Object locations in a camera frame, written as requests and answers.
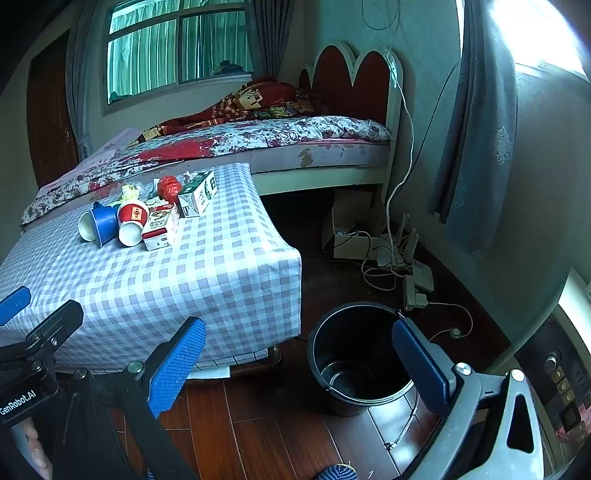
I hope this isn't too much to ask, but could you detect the red and white headboard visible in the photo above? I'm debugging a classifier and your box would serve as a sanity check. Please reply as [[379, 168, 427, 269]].
[[298, 41, 407, 134]]

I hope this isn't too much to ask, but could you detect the white router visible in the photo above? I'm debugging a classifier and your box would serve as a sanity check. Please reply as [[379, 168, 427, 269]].
[[376, 213, 421, 268]]

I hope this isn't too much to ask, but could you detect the black plastic bucket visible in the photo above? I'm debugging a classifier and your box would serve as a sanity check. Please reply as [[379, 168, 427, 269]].
[[307, 302, 421, 450]]

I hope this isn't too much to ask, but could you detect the floral bed sheet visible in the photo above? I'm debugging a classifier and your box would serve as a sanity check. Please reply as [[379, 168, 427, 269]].
[[21, 115, 393, 224]]

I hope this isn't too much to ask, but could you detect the white box with blue label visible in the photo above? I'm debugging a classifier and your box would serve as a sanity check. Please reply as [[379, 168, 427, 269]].
[[409, 258, 435, 292]]

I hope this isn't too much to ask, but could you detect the red and white box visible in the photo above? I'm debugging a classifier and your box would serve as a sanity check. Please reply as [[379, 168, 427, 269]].
[[141, 203, 181, 252]]

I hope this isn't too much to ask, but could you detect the striped slipper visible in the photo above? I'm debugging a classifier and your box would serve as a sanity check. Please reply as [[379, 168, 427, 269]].
[[311, 464, 358, 480]]

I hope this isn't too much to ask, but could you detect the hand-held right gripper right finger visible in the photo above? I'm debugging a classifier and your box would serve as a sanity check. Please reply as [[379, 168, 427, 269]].
[[392, 318, 559, 480]]

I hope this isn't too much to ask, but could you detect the thin cable with switch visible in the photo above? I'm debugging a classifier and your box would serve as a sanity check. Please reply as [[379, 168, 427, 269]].
[[427, 300, 474, 344]]

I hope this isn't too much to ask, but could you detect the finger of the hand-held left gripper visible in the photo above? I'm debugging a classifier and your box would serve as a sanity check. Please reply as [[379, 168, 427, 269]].
[[25, 300, 85, 357], [0, 286, 31, 328]]

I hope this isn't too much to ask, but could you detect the window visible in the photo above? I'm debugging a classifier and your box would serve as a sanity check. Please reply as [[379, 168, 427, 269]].
[[102, 0, 259, 116]]

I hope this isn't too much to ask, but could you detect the white power strip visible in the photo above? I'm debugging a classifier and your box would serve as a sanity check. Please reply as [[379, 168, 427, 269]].
[[403, 274, 428, 311]]

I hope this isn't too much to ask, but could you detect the green and white box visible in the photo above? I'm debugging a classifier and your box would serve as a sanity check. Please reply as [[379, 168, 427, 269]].
[[177, 171, 218, 219]]

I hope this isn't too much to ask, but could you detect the grey window curtain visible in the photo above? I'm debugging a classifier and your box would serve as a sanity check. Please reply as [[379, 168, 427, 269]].
[[242, 0, 282, 84], [67, 0, 114, 158]]

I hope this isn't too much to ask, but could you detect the thick white cable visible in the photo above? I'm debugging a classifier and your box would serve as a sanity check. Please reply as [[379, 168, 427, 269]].
[[360, 46, 416, 291]]

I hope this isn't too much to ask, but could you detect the white cord with plug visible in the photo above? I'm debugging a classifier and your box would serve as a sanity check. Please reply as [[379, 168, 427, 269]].
[[384, 406, 419, 452]]

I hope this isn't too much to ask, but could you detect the wooden door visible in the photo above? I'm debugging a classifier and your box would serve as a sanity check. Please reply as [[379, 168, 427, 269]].
[[27, 30, 79, 188]]

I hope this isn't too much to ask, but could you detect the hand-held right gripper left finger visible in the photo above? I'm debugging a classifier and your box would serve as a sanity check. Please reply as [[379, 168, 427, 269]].
[[51, 316, 207, 480]]

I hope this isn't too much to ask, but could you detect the dark green cloth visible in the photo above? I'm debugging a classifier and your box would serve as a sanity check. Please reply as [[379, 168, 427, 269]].
[[210, 60, 252, 77]]

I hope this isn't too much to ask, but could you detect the cardboard box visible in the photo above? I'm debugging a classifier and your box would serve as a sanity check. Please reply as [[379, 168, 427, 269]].
[[321, 189, 384, 260]]

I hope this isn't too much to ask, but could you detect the checkered tablecloth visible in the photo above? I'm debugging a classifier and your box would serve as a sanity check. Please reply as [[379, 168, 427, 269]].
[[0, 162, 302, 372]]

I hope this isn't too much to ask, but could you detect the red paper cup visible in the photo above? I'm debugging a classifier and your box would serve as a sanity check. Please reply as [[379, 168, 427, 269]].
[[117, 199, 151, 247]]

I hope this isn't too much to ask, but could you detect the white wooden bed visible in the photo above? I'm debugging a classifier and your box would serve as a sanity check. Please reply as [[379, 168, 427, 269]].
[[18, 41, 407, 227]]

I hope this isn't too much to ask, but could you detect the person's left hand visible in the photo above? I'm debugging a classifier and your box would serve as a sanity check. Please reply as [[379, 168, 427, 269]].
[[23, 415, 52, 480]]

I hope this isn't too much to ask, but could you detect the red plastic bag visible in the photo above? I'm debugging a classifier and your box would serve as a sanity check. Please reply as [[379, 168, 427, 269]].
[[156, 175, 183, 204]]

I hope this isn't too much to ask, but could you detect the pink cloth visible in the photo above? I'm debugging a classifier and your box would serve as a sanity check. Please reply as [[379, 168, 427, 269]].
[[78, 128, 144, 167]]

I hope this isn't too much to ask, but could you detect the white appliance with buttons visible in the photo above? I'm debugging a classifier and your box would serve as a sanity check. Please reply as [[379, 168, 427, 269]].
[[515, 268, 591, 480]]

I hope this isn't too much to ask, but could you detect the red patterned blanket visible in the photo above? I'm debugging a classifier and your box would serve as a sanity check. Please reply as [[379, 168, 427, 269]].
[[141, 78, 328, 139]]

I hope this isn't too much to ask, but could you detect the blue-grey patterned curtain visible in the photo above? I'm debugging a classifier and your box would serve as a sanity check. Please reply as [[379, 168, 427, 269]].
[[427, 0, 518, 257]]

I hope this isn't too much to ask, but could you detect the blue paper cup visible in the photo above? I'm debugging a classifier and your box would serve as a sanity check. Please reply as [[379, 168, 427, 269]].
[[78, 202, 122, 247]]

